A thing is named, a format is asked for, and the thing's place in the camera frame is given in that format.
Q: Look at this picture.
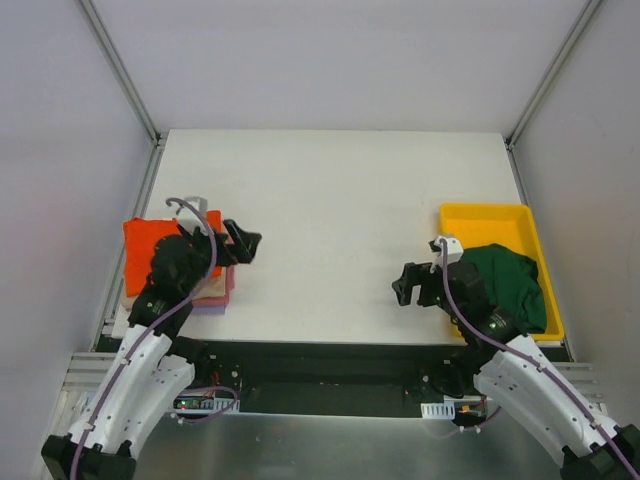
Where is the orange t shirt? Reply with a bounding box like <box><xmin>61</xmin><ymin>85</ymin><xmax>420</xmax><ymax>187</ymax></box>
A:
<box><xmin>121</xmin><ymin>210</ymin><xmax>226</xmax><ymax>309</ymax></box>

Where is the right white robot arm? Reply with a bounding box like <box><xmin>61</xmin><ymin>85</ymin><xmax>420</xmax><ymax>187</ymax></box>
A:
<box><xmin>392</xmin><ymin>261</ymin><xmax>639</xmax><ymax>479</ymax></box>

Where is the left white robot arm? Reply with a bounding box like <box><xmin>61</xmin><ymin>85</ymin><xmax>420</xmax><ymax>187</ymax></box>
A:
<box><xmin>41</xmin><ymin>219</ymin><xmax>262</xmax><ymax>479</ymax></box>

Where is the pink folded t shirt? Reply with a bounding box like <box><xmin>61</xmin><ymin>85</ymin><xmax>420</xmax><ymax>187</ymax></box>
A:
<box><xmin>192</xmin><ymin>234</ymin><xmax>237</xmax><ymax>308</ymax></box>

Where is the beige folded t shirt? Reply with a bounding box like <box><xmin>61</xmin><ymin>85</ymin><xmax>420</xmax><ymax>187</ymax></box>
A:
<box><xmin>120</xmin><ymin>265</ymin><xmax>229</xmax><ymax>311</ymax></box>

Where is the green t shirt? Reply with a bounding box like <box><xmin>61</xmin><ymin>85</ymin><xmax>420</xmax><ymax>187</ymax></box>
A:
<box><xmin>462</xmin><ymin>244</ymin><xmax>547</xmax><ymax>334</ymax></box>

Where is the lilac folded t shirt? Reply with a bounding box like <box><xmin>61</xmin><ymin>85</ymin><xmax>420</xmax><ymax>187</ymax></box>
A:
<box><xmin>193</xmin><ymin>298</ymin><xmax>228</xmax><ymax>316</ymax></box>

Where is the yellow plastic bin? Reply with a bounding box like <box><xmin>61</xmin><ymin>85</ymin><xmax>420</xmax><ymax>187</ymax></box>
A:
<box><xmin>439</xmin><ymin>203</ymin><xmax>565</xmax><ymax>343</ymax></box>

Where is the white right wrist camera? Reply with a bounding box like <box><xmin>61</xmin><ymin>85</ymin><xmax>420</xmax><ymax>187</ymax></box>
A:
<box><xmin>429</xmin><ymin>234</ymin><xmax>464</xmax><ymax>273</ymax></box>

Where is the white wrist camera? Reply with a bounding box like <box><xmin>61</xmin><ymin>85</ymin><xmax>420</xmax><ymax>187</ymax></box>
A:
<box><xmin>429</xmin><ymin>234</ymin><xmax>464</xmax><ymax>273</ymax></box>
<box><xmin>175</xmin><ymin>196</ymin><xmax>208</xmax><ymax>236</ymax></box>

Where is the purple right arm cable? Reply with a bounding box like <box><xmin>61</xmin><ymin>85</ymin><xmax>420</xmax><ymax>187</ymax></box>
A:
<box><xmin>424</xmin><ymin>237</ymin><xmax>640</xmax><ymax>480</ymax></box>

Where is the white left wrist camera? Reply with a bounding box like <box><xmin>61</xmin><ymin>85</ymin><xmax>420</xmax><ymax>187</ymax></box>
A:
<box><xmin>175</xmin><ymin>196</ymin><xmax>208</xmax><ymax>236</ymax></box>

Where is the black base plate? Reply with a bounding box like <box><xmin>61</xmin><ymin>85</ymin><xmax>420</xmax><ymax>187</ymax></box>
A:
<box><xmin>169</xmin><ymin>337</ymin><xmax>488</xmax><ymax>419</ymax></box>

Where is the right white cable duct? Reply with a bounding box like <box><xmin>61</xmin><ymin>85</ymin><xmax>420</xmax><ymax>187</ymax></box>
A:
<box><xmin>420</xmin><ymin>401</ymin><xmax>456</xmax><ymax>421</ymax></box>

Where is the white cable duct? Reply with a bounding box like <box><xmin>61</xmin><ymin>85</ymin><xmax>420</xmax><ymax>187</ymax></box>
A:
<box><xmin>173</xmin><ymin>394</ymin><xmax>240</xmax><ymax>416</ymax></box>
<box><xmin>420</xmin><ymin>401</ymin><xmax>456</xmax><ymax>421</ymax></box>

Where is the left white cable duct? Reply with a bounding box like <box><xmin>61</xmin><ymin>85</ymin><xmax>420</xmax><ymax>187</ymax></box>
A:
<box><xmin>173</xmin><ymin>394</ymin><xmax>240</xmax><ymax>416</ymax></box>

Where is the right aluminium frame post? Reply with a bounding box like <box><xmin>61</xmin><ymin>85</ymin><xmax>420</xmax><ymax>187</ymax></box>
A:
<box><xmin>503</xmin><ymin>0</ymin><xmax>606</xmax><ymax>149</ymax></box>

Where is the aluminium frame post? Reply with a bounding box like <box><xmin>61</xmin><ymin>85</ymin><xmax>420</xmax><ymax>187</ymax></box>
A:
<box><xmin>503</xmin><ymin>0</ymin><xmax>606</xmax><ymax>149</ymax></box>
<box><xmin>75</xmin><ymin>0</ymin><xmax>168</xmax><ymax>147</ymax></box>

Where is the left aluminium frame post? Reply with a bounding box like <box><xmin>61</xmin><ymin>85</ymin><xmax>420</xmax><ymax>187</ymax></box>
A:
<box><xmin>75</xmin><ymin>0</ymin><xmax>168</xmax><ymax>147</ymax></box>

